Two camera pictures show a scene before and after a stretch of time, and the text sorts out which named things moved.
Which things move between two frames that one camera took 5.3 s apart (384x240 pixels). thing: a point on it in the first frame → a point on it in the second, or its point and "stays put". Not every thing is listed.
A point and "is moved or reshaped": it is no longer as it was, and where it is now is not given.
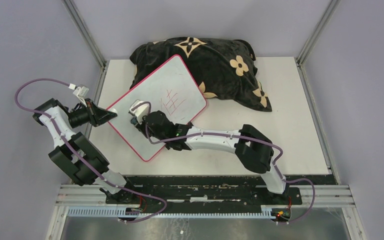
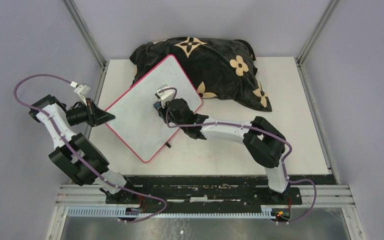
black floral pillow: (223, 67) stays put
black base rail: (210, 190) stays put
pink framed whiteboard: (170, 88) is moved or reshaped
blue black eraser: (134, 120) → (157, 105)
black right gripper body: (150, 133) → (171, 120)
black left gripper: (97, 116) stays put
